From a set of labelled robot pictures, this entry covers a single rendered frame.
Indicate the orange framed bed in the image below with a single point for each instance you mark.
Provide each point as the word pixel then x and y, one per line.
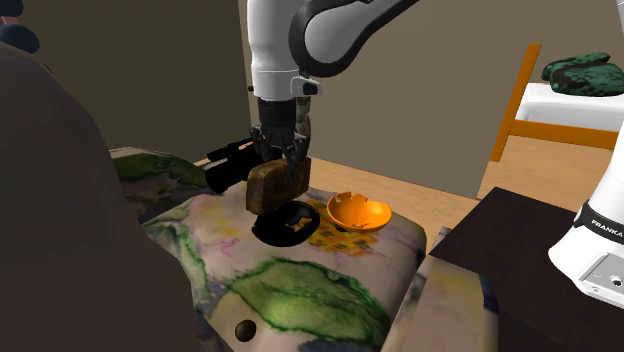
pixel 560 109

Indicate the floral patterned sofa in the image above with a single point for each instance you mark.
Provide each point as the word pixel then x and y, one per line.
pixel 302 292

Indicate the brown bread slice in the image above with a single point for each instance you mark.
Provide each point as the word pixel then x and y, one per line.
pixel 268 187

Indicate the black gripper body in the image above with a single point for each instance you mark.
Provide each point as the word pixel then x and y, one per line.
pixel 277 119

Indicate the black bowl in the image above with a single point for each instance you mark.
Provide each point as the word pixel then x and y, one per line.
pixel 273 234

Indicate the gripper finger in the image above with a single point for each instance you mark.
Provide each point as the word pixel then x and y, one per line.
pixel 262 144
pixel 298 153

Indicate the large dark brown cushion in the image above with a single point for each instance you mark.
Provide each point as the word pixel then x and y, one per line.
pixel 68 219

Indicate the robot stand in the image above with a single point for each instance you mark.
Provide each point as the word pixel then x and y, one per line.
pixel 512 253

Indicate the black elongated device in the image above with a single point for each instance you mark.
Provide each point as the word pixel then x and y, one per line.
pixel 229 163

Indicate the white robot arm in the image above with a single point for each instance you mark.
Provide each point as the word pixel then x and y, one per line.
pixel 273 44

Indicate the orange bowl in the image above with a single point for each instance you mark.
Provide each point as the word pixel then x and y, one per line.
pixel 358 214

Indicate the small brown ball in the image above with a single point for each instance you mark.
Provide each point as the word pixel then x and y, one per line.
pixel 245 330

